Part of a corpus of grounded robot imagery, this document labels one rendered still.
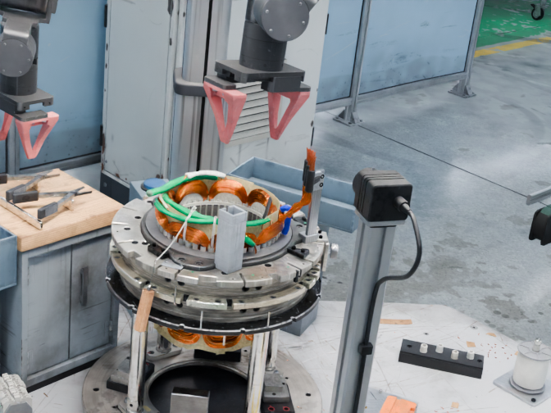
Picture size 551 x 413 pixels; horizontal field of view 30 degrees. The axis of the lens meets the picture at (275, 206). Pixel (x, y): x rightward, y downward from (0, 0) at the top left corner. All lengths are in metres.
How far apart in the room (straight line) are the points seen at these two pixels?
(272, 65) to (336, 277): 2.57
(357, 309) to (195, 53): 0.97
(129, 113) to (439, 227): 1.37
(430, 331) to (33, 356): 0.76
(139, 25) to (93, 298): 2.26
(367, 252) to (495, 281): 2.98
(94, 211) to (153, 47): 2.22
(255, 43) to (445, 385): 0.81
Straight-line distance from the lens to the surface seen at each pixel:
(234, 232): 1.40
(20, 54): 1.52
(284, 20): 1.21
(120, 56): 4.01
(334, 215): 1.77
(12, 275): 1.60
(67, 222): 1.62
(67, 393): 1.72
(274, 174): 1.91
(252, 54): 1.29
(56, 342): 1.72
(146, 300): 1.44
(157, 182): 1.82
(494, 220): 4.52
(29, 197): 1.65
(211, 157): 1.99
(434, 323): 2.03
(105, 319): 1.77
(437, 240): 4.23
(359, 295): 1.05
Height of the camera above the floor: 1.77
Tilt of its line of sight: 24 degrees down
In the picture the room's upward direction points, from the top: 7 degrees clockwise
